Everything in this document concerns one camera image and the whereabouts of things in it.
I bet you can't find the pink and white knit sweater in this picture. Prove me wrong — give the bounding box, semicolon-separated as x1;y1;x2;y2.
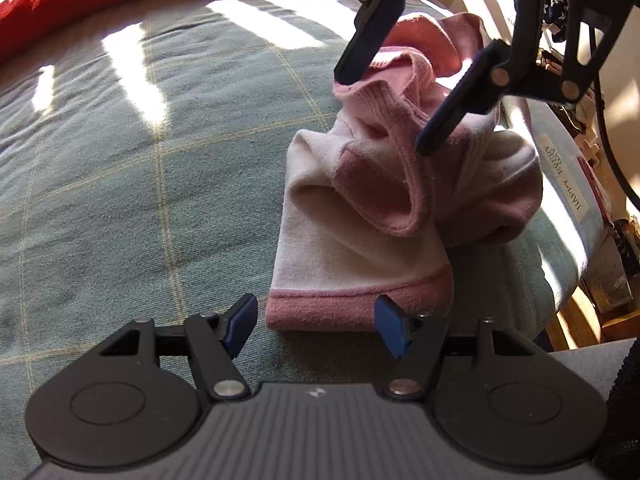
266;13;542;332

